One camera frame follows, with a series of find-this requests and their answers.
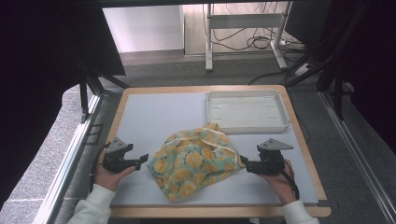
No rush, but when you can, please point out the left hand-held gripper black cable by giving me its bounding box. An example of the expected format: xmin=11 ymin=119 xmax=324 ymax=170
xmin=89 ymin=142 xmax=112 ymax=194

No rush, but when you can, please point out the grey table mat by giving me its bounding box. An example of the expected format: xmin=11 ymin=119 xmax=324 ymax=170
xmin=110 ymin=91 xmax=319 ymax=207

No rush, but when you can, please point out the white plastic tray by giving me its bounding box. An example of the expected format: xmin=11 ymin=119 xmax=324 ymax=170
xmin=205 ymin=89 xmax=291 ymax=135

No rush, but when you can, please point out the black metal stand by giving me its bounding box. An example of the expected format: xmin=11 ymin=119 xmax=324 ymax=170
xmin=78 ymin=61 xmax=131 ymax=124
xmin=285 ymin=3 xmax=356 ymax=121

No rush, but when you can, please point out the yellow floral cloth bag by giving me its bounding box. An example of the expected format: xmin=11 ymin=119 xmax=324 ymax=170
xmin=147 ymin=122 xmax=247 ymax=202

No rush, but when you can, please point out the tangle of black floor cables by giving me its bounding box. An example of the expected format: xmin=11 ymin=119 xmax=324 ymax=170
xmin=211 ymin=2 xmax=307 ymax=53

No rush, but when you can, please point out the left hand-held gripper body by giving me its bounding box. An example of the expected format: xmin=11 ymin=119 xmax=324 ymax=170
xmin=102 ymin=136 xmax=138 ymax=175

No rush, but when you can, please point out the hand-held gripper black cable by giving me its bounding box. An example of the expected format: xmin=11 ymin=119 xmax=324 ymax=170
xmin=279 ymin=160 xmax=301 ymax=201
xmin=89 ymin=142 xmax=112 ymax=194

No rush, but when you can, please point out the white metal desk frame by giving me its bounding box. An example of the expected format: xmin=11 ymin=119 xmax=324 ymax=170
xmin=204 ymin=2 xmax=290 ymax=72

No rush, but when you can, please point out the white power strip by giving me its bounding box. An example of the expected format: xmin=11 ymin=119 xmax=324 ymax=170
xmin=293 ymin=63 xmax=313 ymax=77

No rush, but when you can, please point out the thin black cable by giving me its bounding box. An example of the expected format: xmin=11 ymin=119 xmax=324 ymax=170
xmin=293 ymin=110 xmax=312 ymax=145

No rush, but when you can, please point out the white panel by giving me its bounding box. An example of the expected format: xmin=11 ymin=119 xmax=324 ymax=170
xmin=102 ymin=5 xmax=185 ymax=53

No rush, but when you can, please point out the black curtain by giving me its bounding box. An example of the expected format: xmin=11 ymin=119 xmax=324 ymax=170
xmin=284 ymin=0 xmax=396 ymax=153
xmin=0 ymin=0 xmax=127 ymax=210

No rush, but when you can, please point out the right hand-held gripper black cable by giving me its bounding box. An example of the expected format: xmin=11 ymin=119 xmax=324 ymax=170
xmin=279 ymin=160 xmax=301 ymax=201

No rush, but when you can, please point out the person's right hand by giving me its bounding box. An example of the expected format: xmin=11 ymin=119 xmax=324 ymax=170
xmin=258 ymin=159 xmax=298 ymax=205

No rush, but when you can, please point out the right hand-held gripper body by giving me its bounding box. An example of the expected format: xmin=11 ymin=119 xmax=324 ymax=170
xmin=248 ymin=137 xmax=294 ymax=177

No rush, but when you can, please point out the aluminium rail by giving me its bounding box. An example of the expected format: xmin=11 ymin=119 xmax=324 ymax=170
xmin=318 ymin=90 xmax=396 ymax=224
xmin=32 ymin=88 xmax=125 ymax=224

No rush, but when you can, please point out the person's left hand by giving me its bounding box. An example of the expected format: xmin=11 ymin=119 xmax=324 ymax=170
xmin=93 ymin=148 xmax=136 ymax=191

